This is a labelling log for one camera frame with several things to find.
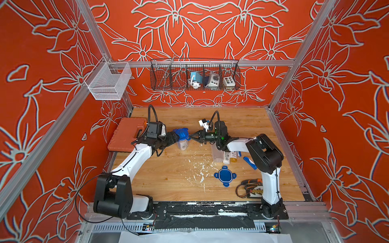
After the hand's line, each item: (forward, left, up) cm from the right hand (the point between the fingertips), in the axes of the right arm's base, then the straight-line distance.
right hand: (188, 138), depth 84 cm
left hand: (+2, +8, -2) cm, 8 cm away
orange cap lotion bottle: (-5, -28, -13) cm, 31 cm away
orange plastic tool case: (+9, +41, -7) cm, 43 cm away
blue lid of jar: (+4, +3, -1) cm, 5 cm away
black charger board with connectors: (-25, -37, -14) cm, 46 cm away
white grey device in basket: (+31, -15, +18) cm, 39 cm away
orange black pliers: (-20, -34, -15) cm, 42 cm away
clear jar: (0, +4, -7) cm, 8 cm away
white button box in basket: (+32, -25, +14) cm, 43 cm away
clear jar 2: (-3, -19, -14) cm, 23 cm away
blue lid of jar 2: (-15, -22, -16) cm, 31 cm away
